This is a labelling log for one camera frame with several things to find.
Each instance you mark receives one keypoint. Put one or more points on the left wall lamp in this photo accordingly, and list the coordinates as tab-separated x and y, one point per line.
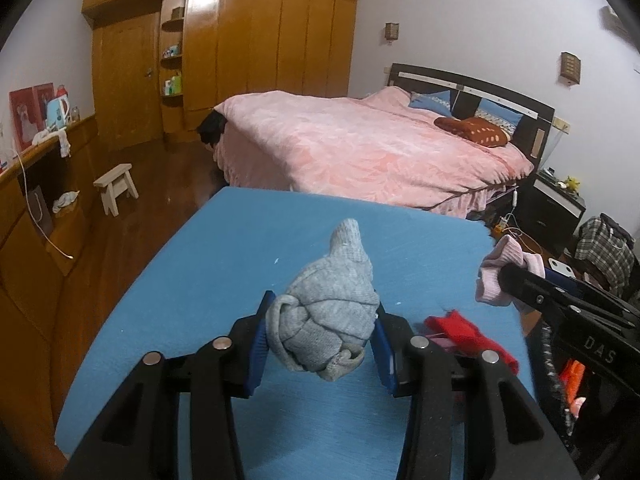
391	32

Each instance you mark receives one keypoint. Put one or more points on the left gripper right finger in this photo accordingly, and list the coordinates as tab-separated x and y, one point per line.
506	435

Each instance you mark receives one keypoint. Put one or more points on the white bathroom scale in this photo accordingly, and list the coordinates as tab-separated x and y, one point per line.
560	267

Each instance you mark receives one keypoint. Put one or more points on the right blue pillow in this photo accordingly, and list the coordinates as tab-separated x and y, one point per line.
503	117

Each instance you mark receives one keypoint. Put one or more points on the pink cloth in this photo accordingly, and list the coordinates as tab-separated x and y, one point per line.
444	342

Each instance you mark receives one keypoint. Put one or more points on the blue pillow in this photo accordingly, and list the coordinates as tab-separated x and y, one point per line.
503	117
438	102

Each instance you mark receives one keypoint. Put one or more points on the red framed picture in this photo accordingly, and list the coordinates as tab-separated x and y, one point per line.
28	107

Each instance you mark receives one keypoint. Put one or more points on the black white nightstand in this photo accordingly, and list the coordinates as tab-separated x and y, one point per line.
549	214

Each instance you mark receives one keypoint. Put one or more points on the blue table cloth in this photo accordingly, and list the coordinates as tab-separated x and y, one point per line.
216	269

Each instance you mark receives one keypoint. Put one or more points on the small white wooden stool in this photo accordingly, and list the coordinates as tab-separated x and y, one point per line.
113	184

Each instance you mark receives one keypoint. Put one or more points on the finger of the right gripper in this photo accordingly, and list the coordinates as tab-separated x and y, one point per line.
523	285
569	285

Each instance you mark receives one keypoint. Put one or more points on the right wall lamp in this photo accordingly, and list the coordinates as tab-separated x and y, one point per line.
570	68

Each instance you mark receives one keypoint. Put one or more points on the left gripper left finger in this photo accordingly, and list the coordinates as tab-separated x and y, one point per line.
136	435

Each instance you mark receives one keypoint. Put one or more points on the yellow plush toy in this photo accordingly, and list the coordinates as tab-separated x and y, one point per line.
572	184

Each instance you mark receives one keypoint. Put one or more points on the left blue pillow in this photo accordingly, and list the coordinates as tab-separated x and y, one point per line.
438	102

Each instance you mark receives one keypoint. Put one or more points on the wall air conditioner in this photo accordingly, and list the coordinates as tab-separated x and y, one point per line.
612	23

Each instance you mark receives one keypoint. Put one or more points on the grey balled sock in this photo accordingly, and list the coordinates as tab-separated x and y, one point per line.
323	321

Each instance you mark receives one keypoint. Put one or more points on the plaid cloth on chair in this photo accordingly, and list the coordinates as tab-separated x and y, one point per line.
602	242

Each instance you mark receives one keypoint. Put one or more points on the wooden side dresser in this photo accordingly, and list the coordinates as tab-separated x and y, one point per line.
32	277

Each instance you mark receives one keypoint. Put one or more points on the orange foam net sleeve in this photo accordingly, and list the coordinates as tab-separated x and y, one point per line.
571	377

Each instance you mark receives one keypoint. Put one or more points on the blue electric kettle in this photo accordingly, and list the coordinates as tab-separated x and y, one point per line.
58	109

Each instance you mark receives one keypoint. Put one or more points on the wooden wardrobe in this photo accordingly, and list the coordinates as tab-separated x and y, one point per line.
158	66

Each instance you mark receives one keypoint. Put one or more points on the wall lamp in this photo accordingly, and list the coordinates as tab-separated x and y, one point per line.
391	32
570	68

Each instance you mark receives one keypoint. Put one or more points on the bed with pink duvet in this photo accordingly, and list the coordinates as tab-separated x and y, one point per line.
377	148

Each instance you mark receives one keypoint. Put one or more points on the red cloth piece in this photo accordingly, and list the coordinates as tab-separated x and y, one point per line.
467	337

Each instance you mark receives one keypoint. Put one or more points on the brown dotted pillow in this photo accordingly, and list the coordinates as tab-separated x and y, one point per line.
474	129

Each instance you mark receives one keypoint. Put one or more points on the black lined trash bin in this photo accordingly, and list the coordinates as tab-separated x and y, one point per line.
549	389

